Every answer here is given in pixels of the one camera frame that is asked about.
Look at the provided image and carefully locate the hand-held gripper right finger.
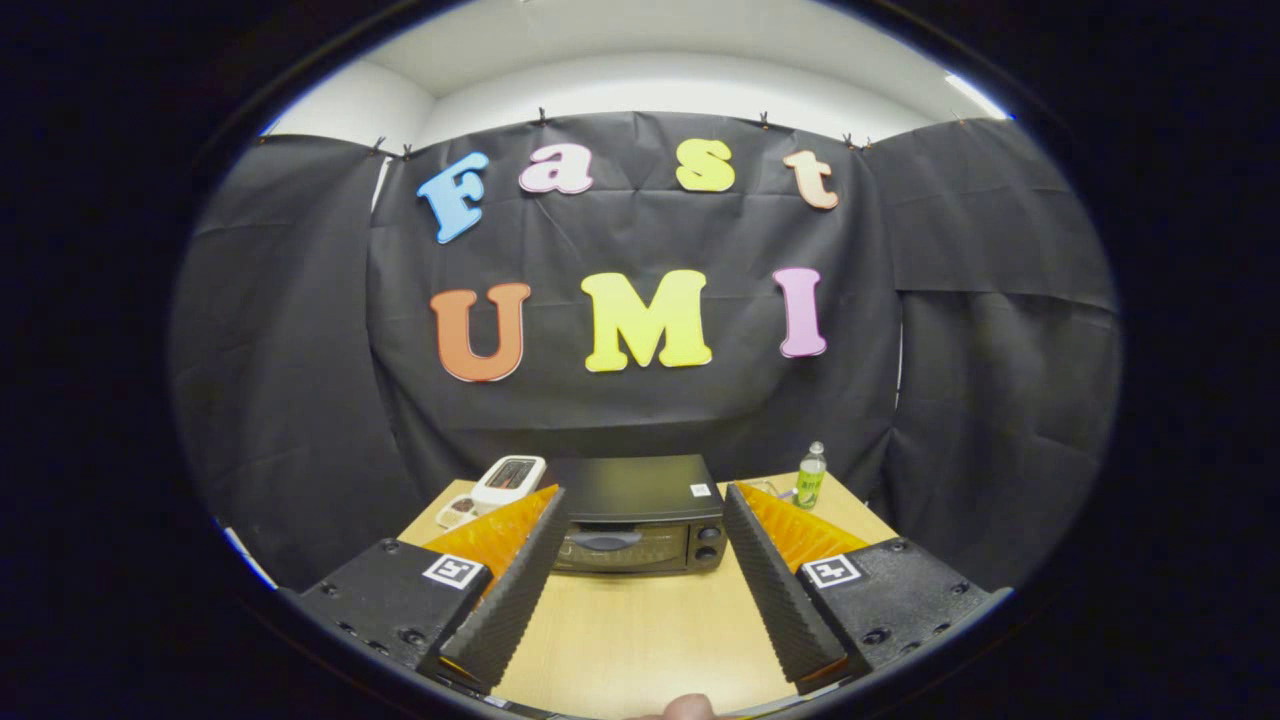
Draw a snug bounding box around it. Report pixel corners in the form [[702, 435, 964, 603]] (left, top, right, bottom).
[[722, 482, 1011, 694]]

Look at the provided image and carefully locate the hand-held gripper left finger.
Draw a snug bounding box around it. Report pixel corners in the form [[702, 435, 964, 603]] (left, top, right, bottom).
[[290, 485, 568, 694]]

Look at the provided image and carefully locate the black toaster oven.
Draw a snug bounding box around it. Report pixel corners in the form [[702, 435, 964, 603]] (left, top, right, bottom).
[[545, 455, 729, 576]]

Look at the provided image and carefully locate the green label plastic bottle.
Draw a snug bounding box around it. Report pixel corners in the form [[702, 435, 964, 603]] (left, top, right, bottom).
[[795, 441, 829, 511]]

